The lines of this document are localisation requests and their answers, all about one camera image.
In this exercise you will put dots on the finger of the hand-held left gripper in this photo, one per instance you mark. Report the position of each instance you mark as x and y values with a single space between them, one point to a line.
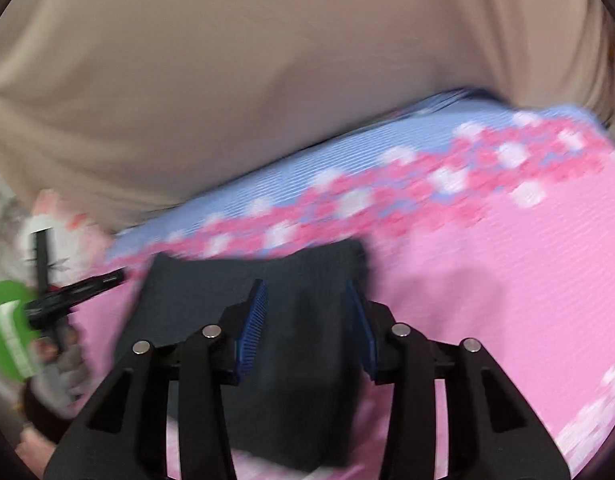
42 260
87 287

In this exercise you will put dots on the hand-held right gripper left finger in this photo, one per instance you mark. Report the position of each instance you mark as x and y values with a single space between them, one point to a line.
251 335

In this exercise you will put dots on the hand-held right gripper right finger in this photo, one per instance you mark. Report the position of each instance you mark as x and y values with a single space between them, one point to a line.
363 335

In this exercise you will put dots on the beige draped cloth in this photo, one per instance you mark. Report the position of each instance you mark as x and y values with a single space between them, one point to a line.
237 85

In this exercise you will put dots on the dark grey pants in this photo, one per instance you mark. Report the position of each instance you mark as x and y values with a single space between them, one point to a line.
297 340

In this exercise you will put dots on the person's left forearm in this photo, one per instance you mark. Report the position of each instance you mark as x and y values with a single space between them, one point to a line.
47 415

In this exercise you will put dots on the pink rose print bed sheet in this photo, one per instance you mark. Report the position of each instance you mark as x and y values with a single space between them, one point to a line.
487 260

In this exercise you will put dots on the person's left hand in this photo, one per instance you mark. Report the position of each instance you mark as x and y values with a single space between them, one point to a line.
62 375

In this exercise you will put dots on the white crumpled cloth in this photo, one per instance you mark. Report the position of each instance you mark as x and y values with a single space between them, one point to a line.
5 215

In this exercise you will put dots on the white pink cartoon face pillow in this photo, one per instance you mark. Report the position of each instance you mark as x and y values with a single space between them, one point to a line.
72 240

